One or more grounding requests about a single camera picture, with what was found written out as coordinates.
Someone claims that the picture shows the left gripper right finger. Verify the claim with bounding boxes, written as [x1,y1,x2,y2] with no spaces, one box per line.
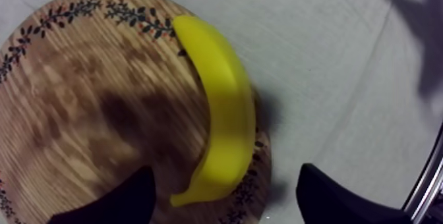
[295,163,413,224]

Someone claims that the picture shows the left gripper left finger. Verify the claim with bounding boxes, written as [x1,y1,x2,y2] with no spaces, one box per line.
[47,165,157,224]

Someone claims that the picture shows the round wooden board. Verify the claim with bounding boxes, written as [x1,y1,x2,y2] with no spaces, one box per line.
[0,0,273,224]

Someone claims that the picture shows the yellow toy banana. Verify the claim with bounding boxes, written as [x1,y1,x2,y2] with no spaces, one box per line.
[169,14,257,208]

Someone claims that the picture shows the silver metal bar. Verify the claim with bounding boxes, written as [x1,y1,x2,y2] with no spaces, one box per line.
[401,123,443,224]

